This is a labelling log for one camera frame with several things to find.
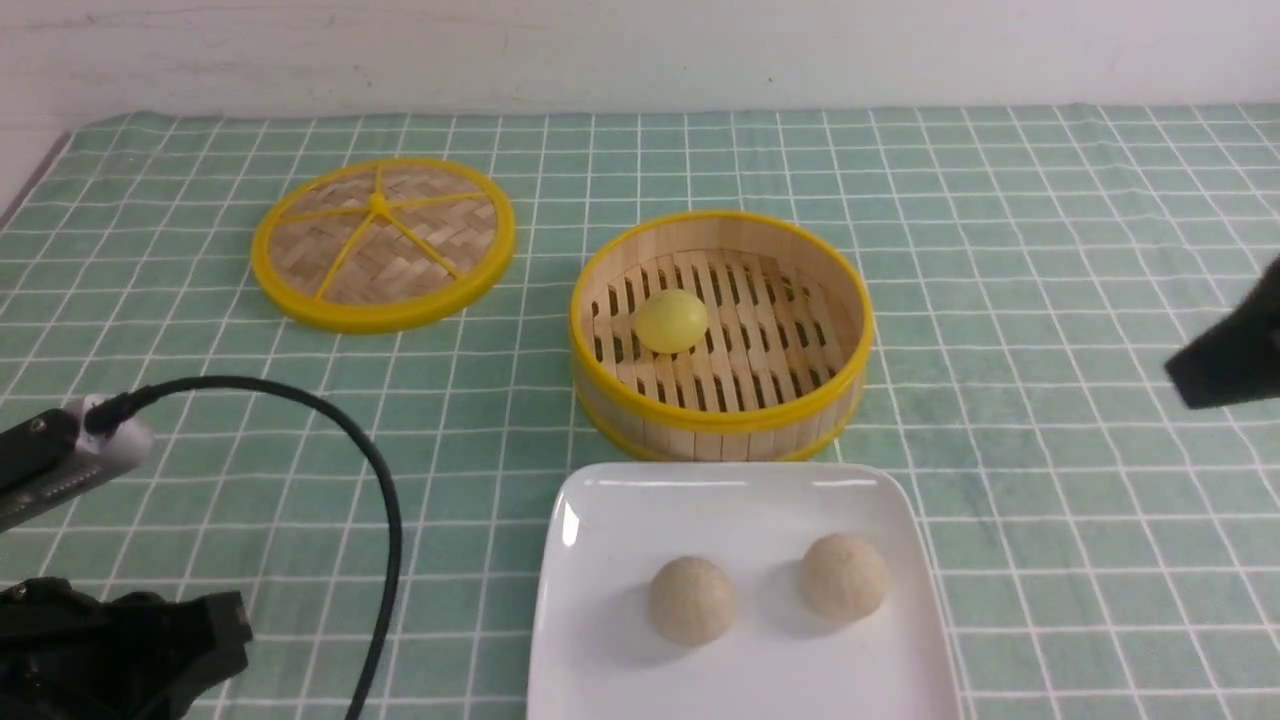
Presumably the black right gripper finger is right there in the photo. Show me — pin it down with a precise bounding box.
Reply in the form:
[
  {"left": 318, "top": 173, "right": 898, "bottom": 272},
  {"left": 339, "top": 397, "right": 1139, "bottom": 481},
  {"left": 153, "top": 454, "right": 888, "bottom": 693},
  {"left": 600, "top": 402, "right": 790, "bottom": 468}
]
[{"left": 1165, "top": 260, "right": 1279, "bottom": 410}]

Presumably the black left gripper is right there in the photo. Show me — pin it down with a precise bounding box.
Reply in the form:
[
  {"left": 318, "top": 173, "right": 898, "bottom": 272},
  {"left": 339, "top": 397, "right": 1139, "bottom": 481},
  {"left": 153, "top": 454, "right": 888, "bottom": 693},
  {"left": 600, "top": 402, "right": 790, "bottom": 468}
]
[{"left": 1, "top": 577, "right": 253, "bottom": 719}]

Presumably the yellow steamed bun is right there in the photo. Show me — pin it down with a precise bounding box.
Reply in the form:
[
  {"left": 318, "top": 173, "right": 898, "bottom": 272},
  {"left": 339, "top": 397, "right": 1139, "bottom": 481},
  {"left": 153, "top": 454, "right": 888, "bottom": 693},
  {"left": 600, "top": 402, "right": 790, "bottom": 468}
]
[{"left": 632, "top": 290, "right": 709, "bottom": 355}]

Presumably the right beige steamed bun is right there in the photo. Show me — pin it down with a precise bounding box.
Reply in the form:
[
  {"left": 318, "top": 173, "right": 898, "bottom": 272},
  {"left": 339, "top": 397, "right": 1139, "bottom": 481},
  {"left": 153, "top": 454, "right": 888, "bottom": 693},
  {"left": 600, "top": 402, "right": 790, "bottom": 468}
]
[{"left": 799, "top": 533, "right": 891, "bottom": 625}]

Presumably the beige steamed bun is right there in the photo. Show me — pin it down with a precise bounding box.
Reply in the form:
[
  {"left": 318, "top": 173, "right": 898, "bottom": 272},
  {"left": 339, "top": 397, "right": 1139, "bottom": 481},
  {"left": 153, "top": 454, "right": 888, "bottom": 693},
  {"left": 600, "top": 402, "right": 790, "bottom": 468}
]
[
  {"left": 646, "top": 556, "right": 737, "bottom": 648},
  {"left": 799, "top": 533, "right": 891, "bottom": 625}
]

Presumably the white square plate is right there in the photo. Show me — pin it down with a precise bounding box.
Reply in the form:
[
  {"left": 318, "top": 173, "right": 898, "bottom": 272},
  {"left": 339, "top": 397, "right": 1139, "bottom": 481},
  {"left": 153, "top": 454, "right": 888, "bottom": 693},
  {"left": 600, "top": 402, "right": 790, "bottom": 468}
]
[{"left": 526, "top": 462, "right": 963, "bottom": 719}]

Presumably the left beige steamed bun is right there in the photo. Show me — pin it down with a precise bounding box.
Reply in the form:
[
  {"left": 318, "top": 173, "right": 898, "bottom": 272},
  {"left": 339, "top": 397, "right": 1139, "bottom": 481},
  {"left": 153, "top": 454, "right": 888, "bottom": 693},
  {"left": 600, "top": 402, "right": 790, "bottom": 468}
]
[{"left": 646, "top": 556, "right": 737, "bottom": 648}]

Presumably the yellow bamboo steamer basket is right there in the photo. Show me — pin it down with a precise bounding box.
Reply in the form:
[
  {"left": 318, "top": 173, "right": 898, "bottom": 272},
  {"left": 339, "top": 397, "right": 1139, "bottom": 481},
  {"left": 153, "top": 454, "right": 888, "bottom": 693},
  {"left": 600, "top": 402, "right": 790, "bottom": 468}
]
[{"left": 568, "top": 210, "right": 876, "bottom": 462}]

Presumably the yellow bamboo steamer lid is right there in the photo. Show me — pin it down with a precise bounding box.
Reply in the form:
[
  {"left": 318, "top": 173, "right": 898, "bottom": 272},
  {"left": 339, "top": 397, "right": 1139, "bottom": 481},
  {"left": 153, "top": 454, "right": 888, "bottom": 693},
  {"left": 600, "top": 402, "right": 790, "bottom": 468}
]
[{"left": 250, "top": 158, "right": 516, "bottom": 334}]

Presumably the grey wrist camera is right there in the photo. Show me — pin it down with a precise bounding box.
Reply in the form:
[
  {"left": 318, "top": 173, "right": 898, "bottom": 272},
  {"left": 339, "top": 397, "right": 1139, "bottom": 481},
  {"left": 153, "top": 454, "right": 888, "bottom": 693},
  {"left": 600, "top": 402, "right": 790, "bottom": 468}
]
[{"left": 1, "top": 395, "right": 154, "bottom": 533}]

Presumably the black camera cable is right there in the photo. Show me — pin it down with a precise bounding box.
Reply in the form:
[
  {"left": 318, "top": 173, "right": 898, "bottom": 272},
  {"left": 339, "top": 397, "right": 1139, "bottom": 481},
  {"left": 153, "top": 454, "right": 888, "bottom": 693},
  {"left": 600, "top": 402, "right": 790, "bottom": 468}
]
[{"left": 88, "top": 375, "right": 404, "bottom": 720}]

